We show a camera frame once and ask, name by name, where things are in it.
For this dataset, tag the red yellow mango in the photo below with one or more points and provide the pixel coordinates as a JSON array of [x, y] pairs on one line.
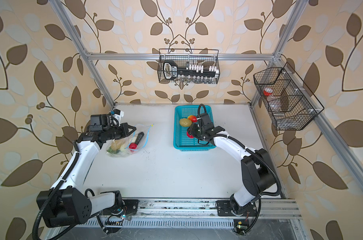
[[192, 118]]

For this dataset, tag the red tomato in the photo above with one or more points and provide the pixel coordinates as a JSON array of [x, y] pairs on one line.
[[189, 135], [133, 146]]

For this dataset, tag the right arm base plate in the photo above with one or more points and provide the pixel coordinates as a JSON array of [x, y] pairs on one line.
[[230, 208]]

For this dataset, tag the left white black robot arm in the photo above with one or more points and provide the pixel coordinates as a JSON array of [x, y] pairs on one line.
[[64, 204]]

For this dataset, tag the back black wire basket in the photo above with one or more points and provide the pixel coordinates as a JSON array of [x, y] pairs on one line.
[[206, 57]]

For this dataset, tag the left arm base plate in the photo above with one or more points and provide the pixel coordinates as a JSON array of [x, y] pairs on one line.
[[127, 207]]

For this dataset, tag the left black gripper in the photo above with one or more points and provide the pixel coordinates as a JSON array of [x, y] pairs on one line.
[[122, 127]]

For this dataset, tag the right black wire basket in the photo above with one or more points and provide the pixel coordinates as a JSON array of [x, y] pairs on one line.
[[296, 105]]

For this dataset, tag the red capped bottle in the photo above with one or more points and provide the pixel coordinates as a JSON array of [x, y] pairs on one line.
[[269, 94]]

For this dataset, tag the clear zip top bag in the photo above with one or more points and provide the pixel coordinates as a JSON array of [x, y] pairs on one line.
[[139, 128]]

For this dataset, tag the black wire basket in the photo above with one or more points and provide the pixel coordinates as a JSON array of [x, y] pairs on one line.
[[206, 57], [296, 105]]

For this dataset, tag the aluminium front rail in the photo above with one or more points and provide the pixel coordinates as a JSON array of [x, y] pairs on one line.
[[206, 208]]

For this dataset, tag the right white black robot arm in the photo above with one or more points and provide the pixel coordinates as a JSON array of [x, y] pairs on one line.
[[257, 174]]

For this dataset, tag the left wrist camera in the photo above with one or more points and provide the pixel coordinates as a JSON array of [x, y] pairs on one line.
[[117, 113]]

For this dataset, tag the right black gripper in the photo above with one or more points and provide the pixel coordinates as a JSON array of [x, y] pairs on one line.
[[192, 128]]

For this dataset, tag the yellow potato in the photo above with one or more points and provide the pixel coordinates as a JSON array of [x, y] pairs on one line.
[[184, 122], [116, 145]]

